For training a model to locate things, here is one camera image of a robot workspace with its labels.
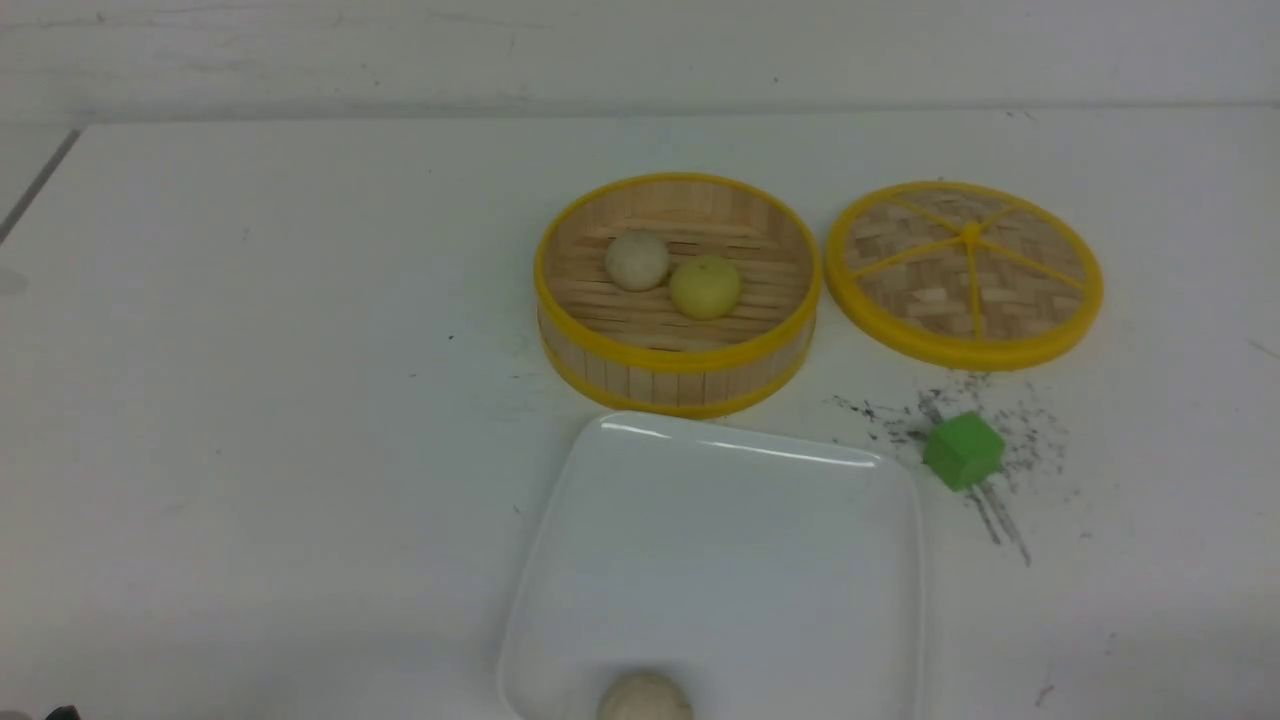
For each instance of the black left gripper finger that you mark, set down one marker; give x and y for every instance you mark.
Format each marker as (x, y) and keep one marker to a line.
(64, 713)

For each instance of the yellow steamed bun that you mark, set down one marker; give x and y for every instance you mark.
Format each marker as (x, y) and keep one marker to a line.
(705, 288)

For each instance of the white steamed bun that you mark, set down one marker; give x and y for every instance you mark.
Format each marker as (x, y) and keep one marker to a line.
(637, 261)

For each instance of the green cube block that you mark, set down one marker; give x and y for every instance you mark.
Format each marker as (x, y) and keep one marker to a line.
(964, 451)

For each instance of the bamboo steamer basket yellow rim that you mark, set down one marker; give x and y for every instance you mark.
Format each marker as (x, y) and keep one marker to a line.
(635, 350)

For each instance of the beige steamed bun on plate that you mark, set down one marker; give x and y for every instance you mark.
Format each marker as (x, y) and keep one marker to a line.
(644, 695)

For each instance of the white square plate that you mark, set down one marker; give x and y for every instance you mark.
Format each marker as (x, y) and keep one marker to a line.
(769, 577)

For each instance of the woven bamboo steamer lid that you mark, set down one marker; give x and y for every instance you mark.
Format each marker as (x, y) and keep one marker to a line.
(963, 276)

